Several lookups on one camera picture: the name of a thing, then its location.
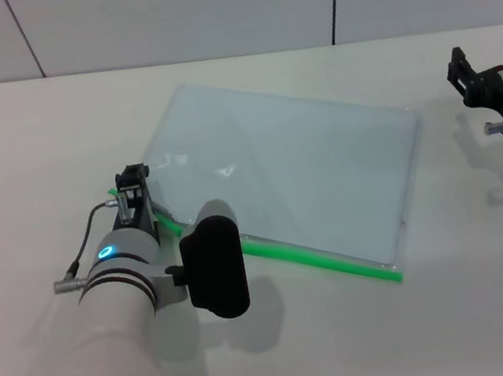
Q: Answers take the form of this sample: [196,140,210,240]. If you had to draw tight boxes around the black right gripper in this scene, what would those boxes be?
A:
[442,37,503,135]

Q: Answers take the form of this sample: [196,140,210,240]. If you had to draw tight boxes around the transparent document bag green zip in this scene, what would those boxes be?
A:
[90,45,451,331]

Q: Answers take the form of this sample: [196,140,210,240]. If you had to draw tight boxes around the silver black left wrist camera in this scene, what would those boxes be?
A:
[171,196,254,327]

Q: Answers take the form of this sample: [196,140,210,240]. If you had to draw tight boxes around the grey left gripper cable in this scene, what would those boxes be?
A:
[40,193,146,295]

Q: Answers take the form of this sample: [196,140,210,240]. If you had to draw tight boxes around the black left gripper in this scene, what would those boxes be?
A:
[103,160,162,247]

